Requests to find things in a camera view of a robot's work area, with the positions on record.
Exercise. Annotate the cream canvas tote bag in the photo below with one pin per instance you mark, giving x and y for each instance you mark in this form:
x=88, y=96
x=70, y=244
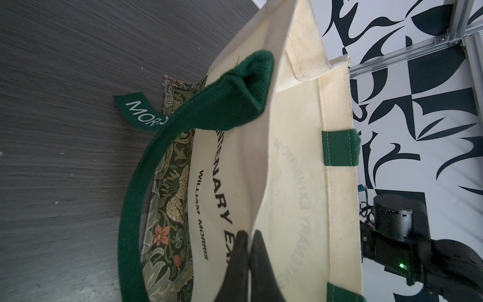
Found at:
x=266, y=143

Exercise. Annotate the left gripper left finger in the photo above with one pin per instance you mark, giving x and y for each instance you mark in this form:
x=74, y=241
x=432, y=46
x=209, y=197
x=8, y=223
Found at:
x=235, y=283

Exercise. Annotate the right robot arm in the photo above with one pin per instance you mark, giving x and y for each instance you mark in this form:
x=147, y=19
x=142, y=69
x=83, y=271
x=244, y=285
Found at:
x=395, y=233

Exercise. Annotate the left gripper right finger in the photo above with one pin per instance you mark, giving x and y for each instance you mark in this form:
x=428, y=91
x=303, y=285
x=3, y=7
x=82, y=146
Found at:
x=263, y=282

